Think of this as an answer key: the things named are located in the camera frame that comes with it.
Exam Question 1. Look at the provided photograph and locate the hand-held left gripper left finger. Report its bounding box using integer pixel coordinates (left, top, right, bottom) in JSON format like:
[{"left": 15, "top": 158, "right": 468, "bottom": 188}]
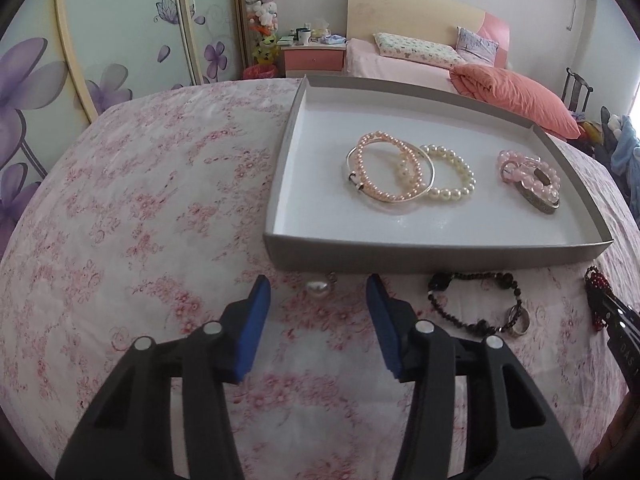
[{"left": 55, "top": 275, "right": 272, "bottom": 480}]

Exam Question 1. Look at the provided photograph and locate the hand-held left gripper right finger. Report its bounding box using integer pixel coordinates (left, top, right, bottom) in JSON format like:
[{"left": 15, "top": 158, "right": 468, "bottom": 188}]
[{"left": 366, "top": 274, "right": 583, "bottom": 480}]

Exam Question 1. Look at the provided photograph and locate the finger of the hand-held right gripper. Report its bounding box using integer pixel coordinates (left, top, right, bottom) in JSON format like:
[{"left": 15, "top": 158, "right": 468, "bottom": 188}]
[{"left": 592, "top": 292, "right": 640, "bottom": 333}]

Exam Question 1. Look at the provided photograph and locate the dark red bead bracelet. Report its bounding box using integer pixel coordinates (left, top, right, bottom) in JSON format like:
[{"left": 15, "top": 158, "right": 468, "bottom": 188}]
[{"left": 584, "top": 266, "right": 610, "bottom": 334}]

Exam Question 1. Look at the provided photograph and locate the heart pearl pendant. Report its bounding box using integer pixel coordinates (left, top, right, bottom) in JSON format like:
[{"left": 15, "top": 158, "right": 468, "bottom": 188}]
[{"left": 305, "top": 272, "right": 338, "bottom": 301}]

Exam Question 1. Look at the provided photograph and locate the grey cardboard tray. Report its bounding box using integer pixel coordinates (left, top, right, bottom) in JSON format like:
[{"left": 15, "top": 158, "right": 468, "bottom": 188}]
[{"left": 263, "top": 75, "right": 614, "bottom": 275}]

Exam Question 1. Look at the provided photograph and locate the silver cuff bracelet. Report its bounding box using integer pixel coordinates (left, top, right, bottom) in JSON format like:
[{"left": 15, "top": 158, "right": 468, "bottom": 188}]
[{"left": 514, "top": 169, "right": 561, "bottom": 216}]

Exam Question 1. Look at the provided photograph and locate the pink pearl bracelet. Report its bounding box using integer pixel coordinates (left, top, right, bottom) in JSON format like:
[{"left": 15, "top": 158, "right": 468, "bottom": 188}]
[{"left": 356, "top": 132, "right": 426, "bottom": 204}]

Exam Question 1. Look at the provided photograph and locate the thin silver bangle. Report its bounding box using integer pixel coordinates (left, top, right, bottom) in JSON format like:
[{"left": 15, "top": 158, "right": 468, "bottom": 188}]
[{"left": 346, "top": 140, "right": 436, "bottom": 207}]

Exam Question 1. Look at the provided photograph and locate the pink bead bracelet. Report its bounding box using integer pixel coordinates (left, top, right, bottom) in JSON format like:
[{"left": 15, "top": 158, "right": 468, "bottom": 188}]
[{"left": 497, "top": 148, "right": 561, "bottom": 202}]

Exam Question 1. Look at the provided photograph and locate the white pearl bracelet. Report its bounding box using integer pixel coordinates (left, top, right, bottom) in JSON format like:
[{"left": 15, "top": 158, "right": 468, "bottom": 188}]
[{"left": 399, "top": 143, "right": 477, "bottom": 204}]

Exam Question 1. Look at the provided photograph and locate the person's right hand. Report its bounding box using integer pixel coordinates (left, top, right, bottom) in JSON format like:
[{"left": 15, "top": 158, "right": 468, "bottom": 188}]
[{"left": 589, "top": 410, "right": 633, "bottom": 480}]

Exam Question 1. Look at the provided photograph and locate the pink floral tablecloth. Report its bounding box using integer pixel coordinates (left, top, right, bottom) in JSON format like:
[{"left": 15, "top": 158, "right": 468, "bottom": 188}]
[{"left": 0, "top": 77, "right": 640, "bottom": 480}]

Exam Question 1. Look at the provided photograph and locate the blue fleece garment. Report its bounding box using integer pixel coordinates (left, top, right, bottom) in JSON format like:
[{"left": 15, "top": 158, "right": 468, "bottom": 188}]
[{"left": 606, "top": 114, "right": 640, "bottom": 187}]

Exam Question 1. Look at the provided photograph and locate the dark wooden chair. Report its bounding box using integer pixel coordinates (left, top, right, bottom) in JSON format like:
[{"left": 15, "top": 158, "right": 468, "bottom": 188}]
[{"left": 562, "top": 66, "right": 596, "bottom": 117}]

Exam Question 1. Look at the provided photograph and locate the orange duvet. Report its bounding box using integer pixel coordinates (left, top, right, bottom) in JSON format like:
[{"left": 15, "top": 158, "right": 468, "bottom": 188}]
[{"left": 448, "top": 63, "right": 584, "bottom": 141}]

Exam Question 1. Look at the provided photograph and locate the bed with pink sheet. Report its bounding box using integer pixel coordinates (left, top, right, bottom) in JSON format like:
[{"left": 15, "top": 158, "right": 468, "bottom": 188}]
[{"left": 344, "top": 37, "right": 576, "bottom": 147}]

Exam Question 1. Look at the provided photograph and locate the pink nightstand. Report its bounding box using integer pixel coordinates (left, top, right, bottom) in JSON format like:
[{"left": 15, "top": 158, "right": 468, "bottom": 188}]
[{"left": 279, "top": 40, "right": 348, "bottom": 79}]

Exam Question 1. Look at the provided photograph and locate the patterned cream pillow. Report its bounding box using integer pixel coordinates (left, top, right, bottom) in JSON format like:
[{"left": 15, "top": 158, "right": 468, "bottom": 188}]
[{"left": 372, "top": 32, "right": 467, "bottom": 69}]

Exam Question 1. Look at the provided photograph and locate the lilac printed cushion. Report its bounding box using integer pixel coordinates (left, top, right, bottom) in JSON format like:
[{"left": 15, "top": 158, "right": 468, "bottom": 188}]
[{"left": 455, "top": 26, "right": 501, "bottom": 67}]

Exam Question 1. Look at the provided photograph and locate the air conditioner pipe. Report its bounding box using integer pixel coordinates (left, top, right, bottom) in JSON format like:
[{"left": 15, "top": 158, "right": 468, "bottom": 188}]
[{"left": 566, "top": 0, "right": 597, "bottom": 32}]

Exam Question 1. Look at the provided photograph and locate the clear tube of plush toys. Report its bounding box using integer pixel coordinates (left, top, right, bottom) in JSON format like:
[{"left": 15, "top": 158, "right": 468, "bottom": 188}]
[{"left": 242, "top": 0, "right": 282, "bottom": 69}]

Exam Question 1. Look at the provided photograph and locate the beige and pink headboard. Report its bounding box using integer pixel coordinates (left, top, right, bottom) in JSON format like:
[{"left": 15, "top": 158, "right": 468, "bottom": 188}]
[{"left": 346, "top": 0, "right": 512, "bottom": 69}]

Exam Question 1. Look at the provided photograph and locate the floral sliding door wardrobe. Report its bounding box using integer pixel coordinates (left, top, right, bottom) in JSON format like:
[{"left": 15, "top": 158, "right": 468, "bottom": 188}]
[{"left": 0, "top": 0, "right": 251, "bottom": 261}]

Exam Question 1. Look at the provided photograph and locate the silver ring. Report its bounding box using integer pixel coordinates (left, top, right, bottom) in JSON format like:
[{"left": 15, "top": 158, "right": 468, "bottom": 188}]
[{"left": 506, "top": 307, "right": 529, "bottom": 337}]

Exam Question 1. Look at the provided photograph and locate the black bead bracelet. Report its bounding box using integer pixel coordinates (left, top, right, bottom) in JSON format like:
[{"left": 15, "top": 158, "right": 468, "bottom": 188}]
[{"left": 427, "top": 271, "right": 526, "bottom": 337}]

